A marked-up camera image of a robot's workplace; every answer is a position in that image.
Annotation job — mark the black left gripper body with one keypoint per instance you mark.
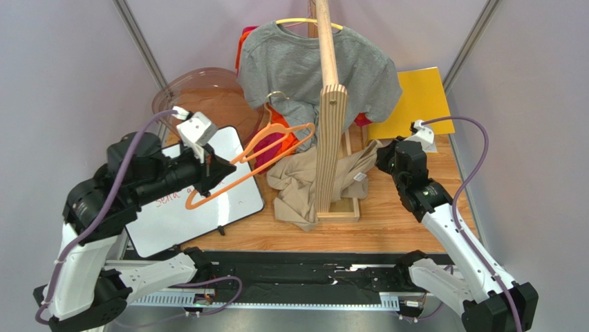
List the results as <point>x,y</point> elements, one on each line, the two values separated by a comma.
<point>205,182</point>

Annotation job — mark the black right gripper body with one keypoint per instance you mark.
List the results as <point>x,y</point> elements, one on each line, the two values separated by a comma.
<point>390,156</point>

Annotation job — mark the orange plastic hanger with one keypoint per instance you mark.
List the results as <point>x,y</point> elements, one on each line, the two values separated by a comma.
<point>247,155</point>

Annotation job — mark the beige t shirt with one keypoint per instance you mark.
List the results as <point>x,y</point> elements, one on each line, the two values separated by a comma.
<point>295,178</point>

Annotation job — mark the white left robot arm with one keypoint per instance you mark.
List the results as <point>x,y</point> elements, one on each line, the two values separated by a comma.
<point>82,294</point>

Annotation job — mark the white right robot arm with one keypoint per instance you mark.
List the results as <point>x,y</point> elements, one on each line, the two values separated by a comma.
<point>485,296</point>

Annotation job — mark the grey t shirt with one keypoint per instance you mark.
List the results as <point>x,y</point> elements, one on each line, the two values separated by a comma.
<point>274,59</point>

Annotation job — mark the yellow plastic hanger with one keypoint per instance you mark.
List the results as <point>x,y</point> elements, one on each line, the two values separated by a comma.
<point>294,20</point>

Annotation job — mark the white board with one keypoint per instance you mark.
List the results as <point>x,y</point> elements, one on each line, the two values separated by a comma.
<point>167,222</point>

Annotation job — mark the wooden clothes rack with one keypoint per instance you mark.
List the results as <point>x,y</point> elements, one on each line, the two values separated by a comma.
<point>333,142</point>

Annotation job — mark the clear pink plastic bowl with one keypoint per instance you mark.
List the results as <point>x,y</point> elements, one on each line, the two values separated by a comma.
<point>216,93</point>

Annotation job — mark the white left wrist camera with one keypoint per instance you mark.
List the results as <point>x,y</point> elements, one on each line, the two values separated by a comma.
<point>195,130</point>

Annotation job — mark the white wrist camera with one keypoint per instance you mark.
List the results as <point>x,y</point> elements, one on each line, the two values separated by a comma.
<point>195,130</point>
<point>422,134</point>

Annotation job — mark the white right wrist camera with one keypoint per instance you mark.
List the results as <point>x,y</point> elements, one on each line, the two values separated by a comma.
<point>422,134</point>

